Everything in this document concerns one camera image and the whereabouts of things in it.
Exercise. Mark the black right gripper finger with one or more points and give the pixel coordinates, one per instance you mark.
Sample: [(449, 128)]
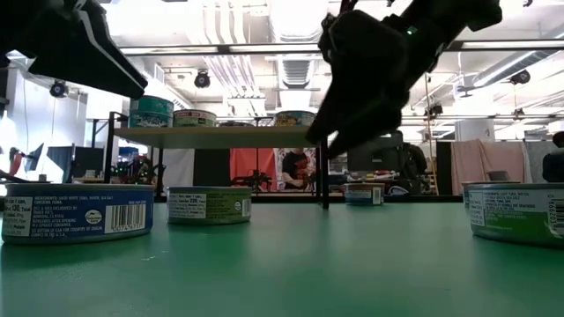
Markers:
[(352, 116), (365, 136)]

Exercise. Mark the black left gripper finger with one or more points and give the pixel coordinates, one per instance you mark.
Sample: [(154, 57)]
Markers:
[(97, 61)]

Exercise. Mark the pale gold lid can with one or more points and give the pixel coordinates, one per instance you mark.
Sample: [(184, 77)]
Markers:
[(363, 194)]

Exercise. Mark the light blue cartoon label can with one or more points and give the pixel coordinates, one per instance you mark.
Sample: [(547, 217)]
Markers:
[(293, 119)]

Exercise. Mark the teal chunk light tuna can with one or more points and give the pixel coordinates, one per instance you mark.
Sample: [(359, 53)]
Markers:
[(152, 105)]

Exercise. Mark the blue barcode tuna can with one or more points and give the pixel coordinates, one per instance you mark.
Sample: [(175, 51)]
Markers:
[(75, 216)]

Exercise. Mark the green nutrition label can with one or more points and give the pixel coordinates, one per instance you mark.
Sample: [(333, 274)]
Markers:
[(515, 216)]

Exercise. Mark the green barcode label can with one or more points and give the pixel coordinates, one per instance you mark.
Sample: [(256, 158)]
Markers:
[(207, 204)]

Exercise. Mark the black background robot arm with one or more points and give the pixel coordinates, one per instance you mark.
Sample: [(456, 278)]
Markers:
[(251, 179)]

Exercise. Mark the wooden shelf with black legs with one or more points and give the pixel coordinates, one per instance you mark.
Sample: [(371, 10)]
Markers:
[(220, 137)]

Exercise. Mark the black monitor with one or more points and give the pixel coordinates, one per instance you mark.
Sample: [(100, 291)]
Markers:
[(379, 164)]

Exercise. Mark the black ceiling spotlight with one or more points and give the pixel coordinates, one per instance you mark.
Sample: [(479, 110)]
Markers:
[(434, 110), (202, 80), (521, 77), (58, 88)]

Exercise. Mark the white LED light bar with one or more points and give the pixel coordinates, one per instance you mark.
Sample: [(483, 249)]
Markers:
[(167, 49), (273, 47), (513, 44)]

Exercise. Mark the dark blue partition panel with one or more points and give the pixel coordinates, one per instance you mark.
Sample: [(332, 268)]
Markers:
[(83, 160)]

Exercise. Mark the white round pillar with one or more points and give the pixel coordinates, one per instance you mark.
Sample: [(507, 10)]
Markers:
[(475, 127)]

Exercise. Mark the pink hanging cloth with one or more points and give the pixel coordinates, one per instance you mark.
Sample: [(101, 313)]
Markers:
[(476, 163)]

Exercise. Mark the orange red cloth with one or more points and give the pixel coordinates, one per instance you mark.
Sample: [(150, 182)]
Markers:
[(247, 160)]

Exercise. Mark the tilted dark monitor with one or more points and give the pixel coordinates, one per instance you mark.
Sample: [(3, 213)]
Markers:
[(34, 157)]

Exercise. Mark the white panel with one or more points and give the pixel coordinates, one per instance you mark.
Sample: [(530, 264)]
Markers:
[(176, 169)]

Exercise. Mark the black panel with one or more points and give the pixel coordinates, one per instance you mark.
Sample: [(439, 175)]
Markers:
[(211, 167)]

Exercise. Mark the green table mat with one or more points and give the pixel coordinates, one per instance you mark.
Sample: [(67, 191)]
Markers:
[(282, 273)]

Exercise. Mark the grey hanging cloth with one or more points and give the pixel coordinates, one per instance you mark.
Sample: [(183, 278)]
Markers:
[(533, 154)]

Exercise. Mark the wide silver ventilation duct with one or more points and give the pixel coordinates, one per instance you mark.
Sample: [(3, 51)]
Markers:
[(295, 70)]

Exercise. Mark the black metal table frame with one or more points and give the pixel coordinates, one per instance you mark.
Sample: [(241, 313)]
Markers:
[(286, 199)]

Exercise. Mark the slim silver ventilation duct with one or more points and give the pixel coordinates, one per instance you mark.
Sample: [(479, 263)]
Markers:
[(506, 70)]

